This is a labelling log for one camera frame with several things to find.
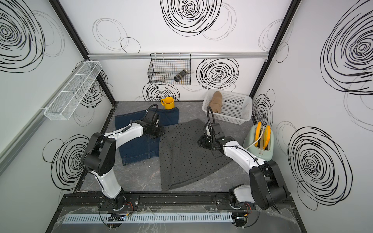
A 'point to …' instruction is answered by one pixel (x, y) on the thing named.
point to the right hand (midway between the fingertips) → (200, 142)
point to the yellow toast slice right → (267, 136)
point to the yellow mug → (168, 102)
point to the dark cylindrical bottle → (182, 74)
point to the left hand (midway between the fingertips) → (164, 132)
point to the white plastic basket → (235, 108)
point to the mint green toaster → (259, 140)
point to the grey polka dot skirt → (181, 158)
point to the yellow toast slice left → (258, 132)
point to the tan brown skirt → (216, 103)
